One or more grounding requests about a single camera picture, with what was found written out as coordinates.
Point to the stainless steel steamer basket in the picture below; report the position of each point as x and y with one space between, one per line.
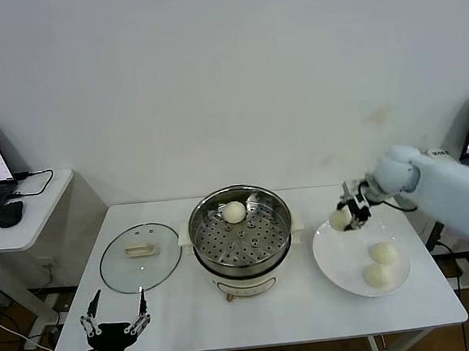
278 221

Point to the white round plate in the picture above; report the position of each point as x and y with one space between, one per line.
348 272

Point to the white steamed baozi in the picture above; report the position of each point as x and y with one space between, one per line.
383 253
339 220
376 275
233 213

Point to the white floor power strip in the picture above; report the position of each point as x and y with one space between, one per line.
38 343

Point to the round glass lid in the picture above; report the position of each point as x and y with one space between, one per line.
140 250

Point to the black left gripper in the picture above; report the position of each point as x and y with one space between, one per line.
109 340

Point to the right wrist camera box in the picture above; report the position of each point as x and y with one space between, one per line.
361 207

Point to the black computer mouse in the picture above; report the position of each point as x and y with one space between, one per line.
11 214

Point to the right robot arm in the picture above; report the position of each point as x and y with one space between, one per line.
443 191

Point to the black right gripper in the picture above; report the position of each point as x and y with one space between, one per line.
357 188

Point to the white electric cooker base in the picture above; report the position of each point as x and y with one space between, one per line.
247 284

